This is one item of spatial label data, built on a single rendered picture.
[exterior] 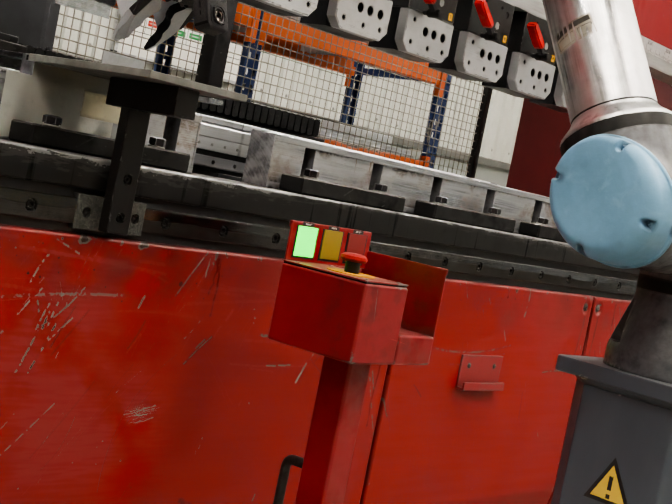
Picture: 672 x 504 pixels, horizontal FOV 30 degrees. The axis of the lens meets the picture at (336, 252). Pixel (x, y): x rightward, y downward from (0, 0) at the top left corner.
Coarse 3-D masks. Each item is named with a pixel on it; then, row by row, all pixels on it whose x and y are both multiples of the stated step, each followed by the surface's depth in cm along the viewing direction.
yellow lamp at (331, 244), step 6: (324, 234) 190; (330, 234) 191; (336, 234) 192; (342, 234) 193; (324, 240) 190; (330, 240) 191; (336, 240) 192; (324, 246) 190; (330, 246) 191; (336, 246) 192; (324, 252) 190; (330, 252) 192; (336, 252) 193; (324, 258) 191; (330, 258) 192; (336, 258) 193
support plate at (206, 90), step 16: (48, 64) 178; (64, 64) 172; (80, 64) 169; (96, 64) 167; (144, 80) 170; (160, 80) 162; (176, 80) 164; (208, 96) 179; (224, 96) 171; (240, 96) 173
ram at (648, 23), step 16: (512, 0) 260; (528, 0) 265; (640, 0) 301; (656, 0) 307; (544, 16) 271; (640, 16) 302; (656, 16) 308; (640, 32) 304; (656, 32) 310; (656, 64) 313
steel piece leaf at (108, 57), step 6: (102, 54) 173; (108, 54) 174; (114, 54) 175; (102, 60) 173; (108, 60) 174; (114, 60) 175; (120, 60) 176; (126, 60) 177; (132, 60) 178; (138, 60) 179; (126, 66) 177; (132, 66) 178; (138, 66) 179
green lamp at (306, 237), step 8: (304, 232) 186; (312, 232) 187; (296, 240) 185; (304, 240) 186; (312, 240) 188; (296, 248) 185; (304, 248) 187; (312, 248) 188; (304, 256) 187; (312, 256) 188
